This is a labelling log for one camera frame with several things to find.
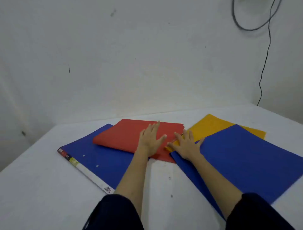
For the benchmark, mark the blue paper sheet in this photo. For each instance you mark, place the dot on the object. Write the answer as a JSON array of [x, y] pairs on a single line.
[[241, 161]]

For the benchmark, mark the person's right forearm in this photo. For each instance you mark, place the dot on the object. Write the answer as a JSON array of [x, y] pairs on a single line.
[[214, 182]]

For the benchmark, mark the person's right hand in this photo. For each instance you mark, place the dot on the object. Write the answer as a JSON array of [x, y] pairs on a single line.
[[187, 149]]

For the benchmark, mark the person's right middle finger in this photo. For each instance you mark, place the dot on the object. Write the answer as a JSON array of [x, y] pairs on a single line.
[[185, 134]]

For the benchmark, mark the dark sleeve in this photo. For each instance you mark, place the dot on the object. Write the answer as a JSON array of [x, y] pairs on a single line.
[[258, 213], [113, 214]]

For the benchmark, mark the person's left thumb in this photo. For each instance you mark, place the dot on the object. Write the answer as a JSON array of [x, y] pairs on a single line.
[[162, 140]]

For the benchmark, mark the blue folder with white spine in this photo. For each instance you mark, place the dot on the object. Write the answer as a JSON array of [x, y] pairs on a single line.
[[99, 154]]

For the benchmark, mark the dark right sleeve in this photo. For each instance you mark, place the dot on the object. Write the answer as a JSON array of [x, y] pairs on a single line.
[[258, 213]]

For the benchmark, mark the red paper sheets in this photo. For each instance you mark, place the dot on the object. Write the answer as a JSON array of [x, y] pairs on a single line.
[[118, 137]]

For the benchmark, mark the person's left forearm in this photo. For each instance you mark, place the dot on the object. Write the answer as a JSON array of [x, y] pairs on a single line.
[[133, 175]]

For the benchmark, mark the person's right thumb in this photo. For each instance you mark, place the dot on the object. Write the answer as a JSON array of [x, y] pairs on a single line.
[[172, 146]]

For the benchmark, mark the dark left sleeve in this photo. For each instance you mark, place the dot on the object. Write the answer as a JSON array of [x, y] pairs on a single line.
[[113, 214]]

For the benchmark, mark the person's right little finger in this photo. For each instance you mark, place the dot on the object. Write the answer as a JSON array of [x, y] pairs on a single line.
[[200, 142]]

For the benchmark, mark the yellow paper sheet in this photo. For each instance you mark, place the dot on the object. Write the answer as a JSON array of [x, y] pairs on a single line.
[[210, 125]]

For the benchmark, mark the person's left hand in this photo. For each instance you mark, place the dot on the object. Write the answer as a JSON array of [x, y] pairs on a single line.
[[149, 142]]

